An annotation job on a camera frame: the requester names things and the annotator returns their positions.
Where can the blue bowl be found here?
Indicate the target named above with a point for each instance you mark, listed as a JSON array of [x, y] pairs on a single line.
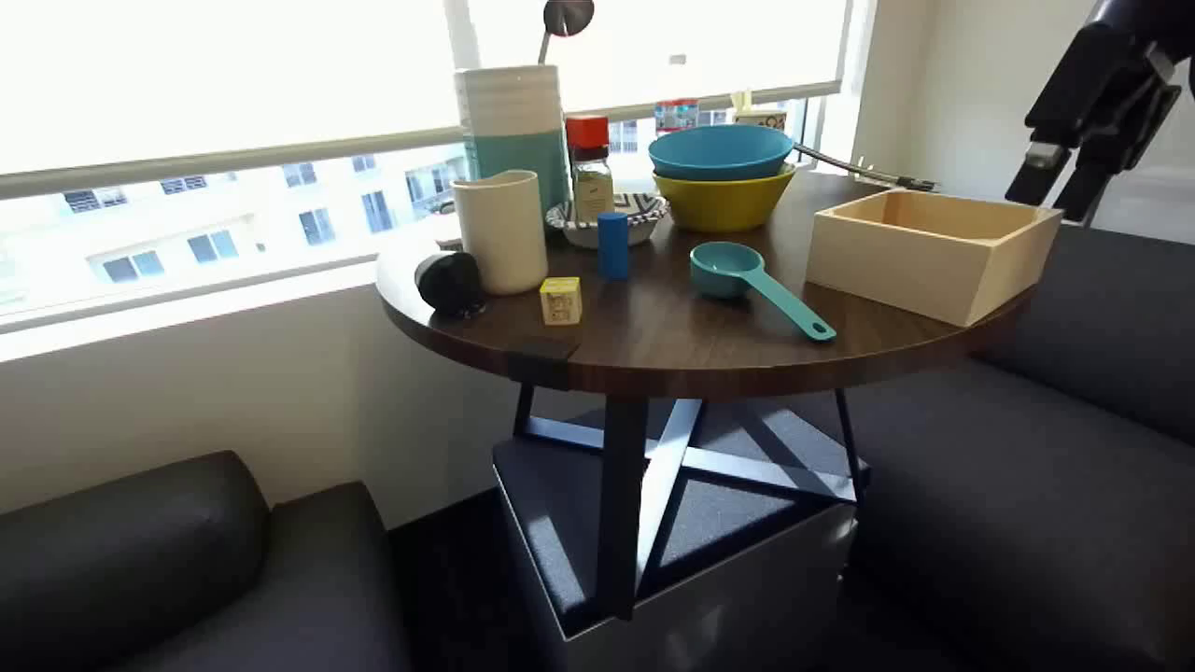
[[721, 155]]

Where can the thin metal utensil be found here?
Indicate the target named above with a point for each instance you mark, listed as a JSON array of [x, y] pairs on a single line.
[[890, 175]]

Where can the yellow wooden cube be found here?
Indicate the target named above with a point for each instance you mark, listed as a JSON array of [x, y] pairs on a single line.
[[562, 301]]

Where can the black round domed object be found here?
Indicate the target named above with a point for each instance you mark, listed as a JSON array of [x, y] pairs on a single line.
[[450, 285]]

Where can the clear water bottle red label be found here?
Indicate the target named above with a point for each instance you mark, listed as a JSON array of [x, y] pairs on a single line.
[[679, 112]]

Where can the white roller blind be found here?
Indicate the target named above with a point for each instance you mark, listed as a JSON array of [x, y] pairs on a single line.
[[227, 76], [748, 37]]

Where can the black metal table base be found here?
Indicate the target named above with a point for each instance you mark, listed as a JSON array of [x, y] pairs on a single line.
[[618, 496]]

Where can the glass plate with small items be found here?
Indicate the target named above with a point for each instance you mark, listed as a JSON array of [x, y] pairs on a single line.
[[638, 221]]

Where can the cream ceramic cup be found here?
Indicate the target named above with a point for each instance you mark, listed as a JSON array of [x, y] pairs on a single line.
[[501, 238]]

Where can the white and teal striped canister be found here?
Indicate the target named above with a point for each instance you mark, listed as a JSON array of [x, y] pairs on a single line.
[[511, 116]]

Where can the red cup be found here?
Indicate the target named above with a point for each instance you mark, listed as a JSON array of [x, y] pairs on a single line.
[[587, 136]]

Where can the small cream jar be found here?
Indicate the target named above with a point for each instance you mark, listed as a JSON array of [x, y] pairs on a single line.
[[597, 192]]

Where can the dark grey fabric sofa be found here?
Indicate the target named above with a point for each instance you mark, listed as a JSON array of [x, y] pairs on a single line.
[[1060, 496]]

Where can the light wooden box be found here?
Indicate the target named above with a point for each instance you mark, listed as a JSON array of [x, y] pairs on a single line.
[[921, 281]]

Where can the white building outside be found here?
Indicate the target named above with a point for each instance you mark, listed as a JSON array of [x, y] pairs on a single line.
[[248, 238]]

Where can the teal blue plastic scoop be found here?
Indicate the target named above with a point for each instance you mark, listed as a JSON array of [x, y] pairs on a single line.
[[729, 267]]

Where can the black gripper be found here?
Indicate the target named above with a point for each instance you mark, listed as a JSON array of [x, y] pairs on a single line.
[[1109, 76]]

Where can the yellow bowl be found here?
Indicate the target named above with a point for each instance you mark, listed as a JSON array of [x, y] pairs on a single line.
[[721, 204]]

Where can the black leather armchair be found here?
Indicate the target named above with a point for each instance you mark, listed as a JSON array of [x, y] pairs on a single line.
[[153, 562]]

